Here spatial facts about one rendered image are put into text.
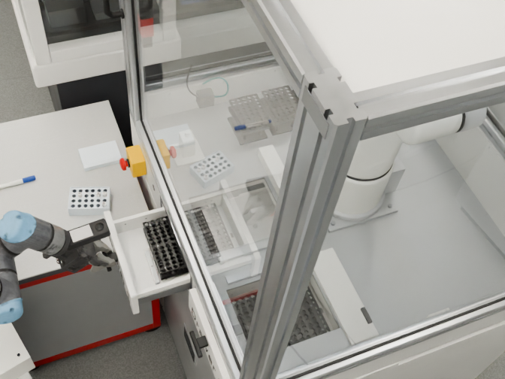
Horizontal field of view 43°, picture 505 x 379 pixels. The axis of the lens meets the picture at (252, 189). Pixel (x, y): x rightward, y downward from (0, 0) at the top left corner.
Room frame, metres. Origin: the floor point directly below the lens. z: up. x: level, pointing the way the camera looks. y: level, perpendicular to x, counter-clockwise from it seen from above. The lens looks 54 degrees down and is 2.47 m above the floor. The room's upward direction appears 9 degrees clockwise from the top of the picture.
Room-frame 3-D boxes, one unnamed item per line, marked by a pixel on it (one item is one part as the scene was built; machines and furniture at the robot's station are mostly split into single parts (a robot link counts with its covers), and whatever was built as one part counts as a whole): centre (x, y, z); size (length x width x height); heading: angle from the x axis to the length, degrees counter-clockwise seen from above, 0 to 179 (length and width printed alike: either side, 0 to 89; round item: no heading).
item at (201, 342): (0.64, 0.07, 0.91); 0.07 x 0.04 x 0.01; 29
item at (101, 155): (1.29, 0.52, 0.77); 0.13 x 0.09 x 0.02; 120
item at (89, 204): (1.09, 0.50, 0.78); 0.12 x 0.08 x 0.04; 102
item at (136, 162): (1.20, 0.38, 0.88); 0.07 x 0.05 x 0.07; 29
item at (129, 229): (0.95, 0.15, 0.86); 0.40 x 0.26 x 0.06; 119
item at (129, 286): (0.85, 0.33, 0.87); 0.29 x 0.02 x 0.11; 29
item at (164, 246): (0.95, 0.16, 0.87); 0.22 x 0.18 x 0.06; 119
